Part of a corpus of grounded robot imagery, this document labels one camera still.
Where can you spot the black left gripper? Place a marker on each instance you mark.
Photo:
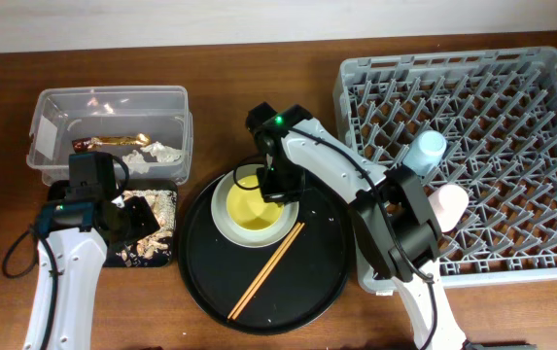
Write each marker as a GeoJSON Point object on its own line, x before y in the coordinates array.
{"type": "Point", "coordinates": [146, 221]}

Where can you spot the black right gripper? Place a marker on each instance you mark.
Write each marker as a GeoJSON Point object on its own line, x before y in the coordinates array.
{"type": "Point", "coordinates": [279, 193]}

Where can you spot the yellow bowl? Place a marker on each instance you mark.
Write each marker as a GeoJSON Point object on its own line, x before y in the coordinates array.
{"type": "Point", "coordinates": [247, 207]}

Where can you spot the food scraps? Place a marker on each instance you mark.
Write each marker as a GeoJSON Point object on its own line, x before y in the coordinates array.
{"type": "Point", "coordinates": [155, 249]}

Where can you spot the pale green plate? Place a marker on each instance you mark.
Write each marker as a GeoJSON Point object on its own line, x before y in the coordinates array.
{"type": "Point", "coordinates": [241, 236]}

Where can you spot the white tissue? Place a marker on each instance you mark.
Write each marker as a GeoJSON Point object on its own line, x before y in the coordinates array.
{"type": "Point", "coordinates": [160, 153]}

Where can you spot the brown gold snack wrapper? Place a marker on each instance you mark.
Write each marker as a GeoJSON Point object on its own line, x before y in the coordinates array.
{"type": "Point", "coordinates": [93, 143]}

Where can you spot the blue plastic cup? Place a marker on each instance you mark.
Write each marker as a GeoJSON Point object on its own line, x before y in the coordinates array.
{"type": "Point", "coordinates": [425, 152]}

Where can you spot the pink plastic cup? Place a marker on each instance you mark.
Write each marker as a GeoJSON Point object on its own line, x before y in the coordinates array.
{"type": "Point", "coordinates": [449, 203]}

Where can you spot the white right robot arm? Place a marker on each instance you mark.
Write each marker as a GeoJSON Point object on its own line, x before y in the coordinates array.
{"type": "Point", "coordinates": [396, 224]}

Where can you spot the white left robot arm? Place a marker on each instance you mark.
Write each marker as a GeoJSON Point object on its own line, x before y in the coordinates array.
{"type": "Point", "coordinates": [75, 240]}

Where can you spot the black square food-waste tray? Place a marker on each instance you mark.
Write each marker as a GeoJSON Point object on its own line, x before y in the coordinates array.
{"type": "Point", "coordinates": [112, 259]}

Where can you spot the clear plastic waste bin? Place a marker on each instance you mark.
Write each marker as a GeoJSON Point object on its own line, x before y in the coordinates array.
{"type": "Point", "coordinates": [66, 114]}

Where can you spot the grey plastic dishwasher rack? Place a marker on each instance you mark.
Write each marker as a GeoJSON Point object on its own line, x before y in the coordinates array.
{"type": "Point", "coordinates": [498, 113]}

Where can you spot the round black serving tray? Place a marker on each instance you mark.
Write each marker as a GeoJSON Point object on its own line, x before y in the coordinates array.
{"type": "Point", "coordinates": [303, 285]}

